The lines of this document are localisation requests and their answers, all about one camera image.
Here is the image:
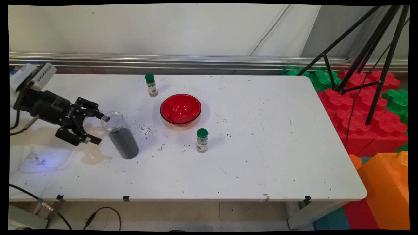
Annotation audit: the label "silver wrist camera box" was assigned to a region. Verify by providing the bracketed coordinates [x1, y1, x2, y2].
[15, 63, 58, 92]

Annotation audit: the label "red floor mat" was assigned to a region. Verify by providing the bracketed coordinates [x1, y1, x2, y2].
[342, 198, 381, 231]

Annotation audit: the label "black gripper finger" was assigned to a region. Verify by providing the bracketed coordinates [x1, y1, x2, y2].
[55, 125, 102, 147]
[75, 97, 110, 122]

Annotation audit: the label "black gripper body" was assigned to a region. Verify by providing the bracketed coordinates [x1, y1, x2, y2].
[18, 89, 83, 127]

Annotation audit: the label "grey box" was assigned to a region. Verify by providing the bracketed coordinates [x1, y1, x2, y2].
[8, 204, 49, 230]

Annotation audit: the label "black tripod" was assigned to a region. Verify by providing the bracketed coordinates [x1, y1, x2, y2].
[297, 5, 410, 126]

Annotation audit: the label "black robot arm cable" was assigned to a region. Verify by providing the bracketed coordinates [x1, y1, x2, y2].
[9, 109, 41, 136]

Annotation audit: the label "green-lidded spice jar, white label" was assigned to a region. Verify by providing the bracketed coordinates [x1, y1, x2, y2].
[196, 128, 209, 153]

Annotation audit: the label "black floor cable with plug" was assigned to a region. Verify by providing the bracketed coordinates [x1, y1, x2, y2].
[83, 206, 123, 231]

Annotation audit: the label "red bowl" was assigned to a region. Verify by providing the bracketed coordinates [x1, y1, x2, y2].
[160, 94, 202, 131]

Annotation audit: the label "small orange foam piece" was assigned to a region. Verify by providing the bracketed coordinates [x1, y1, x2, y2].
[349, 154, 363, 171]

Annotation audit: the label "teal floor mat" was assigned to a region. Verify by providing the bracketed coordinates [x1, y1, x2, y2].
[313, 207, 351, 231]

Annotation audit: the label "grey table leg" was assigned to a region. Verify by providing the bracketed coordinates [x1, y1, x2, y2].
[286, 200, 348, 230]

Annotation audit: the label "black cable with metal connector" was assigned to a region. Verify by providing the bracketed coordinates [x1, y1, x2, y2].
[9, 184, 72, 230]

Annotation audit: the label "large orange foam block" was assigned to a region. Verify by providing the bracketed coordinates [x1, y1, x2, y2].
[357, 151, 410, 231]

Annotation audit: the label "green-lidded spice jar, brown contents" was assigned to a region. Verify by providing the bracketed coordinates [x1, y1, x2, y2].
[145, 74, 158, 97]

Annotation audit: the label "clear jar with black seeds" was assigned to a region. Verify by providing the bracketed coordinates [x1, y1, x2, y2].
[100, 112, 140, 160]

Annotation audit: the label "aluminium rail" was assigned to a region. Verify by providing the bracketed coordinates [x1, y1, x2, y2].
[9, 52, 409, 74]

